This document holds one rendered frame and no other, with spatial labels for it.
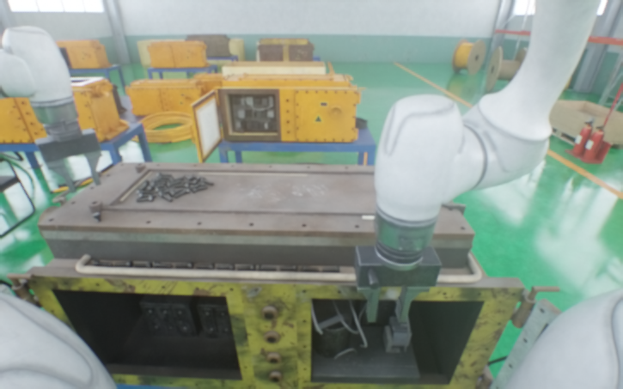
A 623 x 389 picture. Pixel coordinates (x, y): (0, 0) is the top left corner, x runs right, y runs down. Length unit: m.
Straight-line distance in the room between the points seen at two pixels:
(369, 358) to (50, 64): 1.32
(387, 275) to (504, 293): 0.60
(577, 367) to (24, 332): 0.36
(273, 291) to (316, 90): 2.70
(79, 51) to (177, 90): 4.72
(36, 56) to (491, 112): 0.89
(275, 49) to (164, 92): 3.39
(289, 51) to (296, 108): 5.86
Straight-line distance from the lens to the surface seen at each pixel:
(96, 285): 1.14
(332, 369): 1.31
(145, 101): 7.51
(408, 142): 0.39
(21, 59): 0.94
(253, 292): 0.96
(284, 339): 1.12
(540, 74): 0.47
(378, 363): 1.35
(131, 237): 1.06
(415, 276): 0.54
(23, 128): 4.75
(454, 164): 0.42
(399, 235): 0.46
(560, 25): 0.42
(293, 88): 3.47
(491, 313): 1.13
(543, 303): 1.08
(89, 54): 11.19
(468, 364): 1.33
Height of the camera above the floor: 1.89
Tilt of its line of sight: 30 degrees down
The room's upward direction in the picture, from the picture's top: straight up
